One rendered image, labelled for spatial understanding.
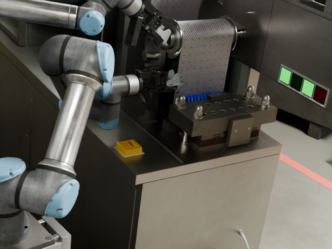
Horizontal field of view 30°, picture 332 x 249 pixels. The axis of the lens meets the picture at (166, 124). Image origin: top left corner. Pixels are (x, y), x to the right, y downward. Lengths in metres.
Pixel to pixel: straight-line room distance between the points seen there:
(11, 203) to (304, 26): 1.17
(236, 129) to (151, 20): 0.51
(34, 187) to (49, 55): 0.40
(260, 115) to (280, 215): 1.41
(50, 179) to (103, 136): 0.61
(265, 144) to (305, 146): 2.17
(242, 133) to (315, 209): 1.61
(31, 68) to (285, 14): 1.19
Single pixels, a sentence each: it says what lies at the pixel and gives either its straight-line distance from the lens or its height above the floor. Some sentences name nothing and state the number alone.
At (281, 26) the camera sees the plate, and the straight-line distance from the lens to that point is 2.34.
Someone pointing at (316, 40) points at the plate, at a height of 1.36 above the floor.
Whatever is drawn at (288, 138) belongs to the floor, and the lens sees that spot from 4.67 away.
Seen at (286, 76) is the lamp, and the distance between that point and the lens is 2.33.
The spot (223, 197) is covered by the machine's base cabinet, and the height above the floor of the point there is 0.72.
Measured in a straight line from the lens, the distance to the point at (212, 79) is 2.44.
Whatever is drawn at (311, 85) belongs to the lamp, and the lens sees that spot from 2.25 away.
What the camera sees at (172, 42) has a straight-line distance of 2.29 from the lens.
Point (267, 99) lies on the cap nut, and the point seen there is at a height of 1.06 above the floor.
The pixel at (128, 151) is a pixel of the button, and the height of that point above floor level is 0.92.
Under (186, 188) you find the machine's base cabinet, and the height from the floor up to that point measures 0.80.
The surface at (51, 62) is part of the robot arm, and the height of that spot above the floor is 1.29.
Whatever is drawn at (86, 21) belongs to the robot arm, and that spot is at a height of 1.38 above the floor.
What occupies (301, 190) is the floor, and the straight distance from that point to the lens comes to 4.03.
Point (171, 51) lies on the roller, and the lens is 2.33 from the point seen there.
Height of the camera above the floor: 1.96
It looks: 26 degrees down
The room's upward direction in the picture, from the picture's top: 8 degrees clockwise
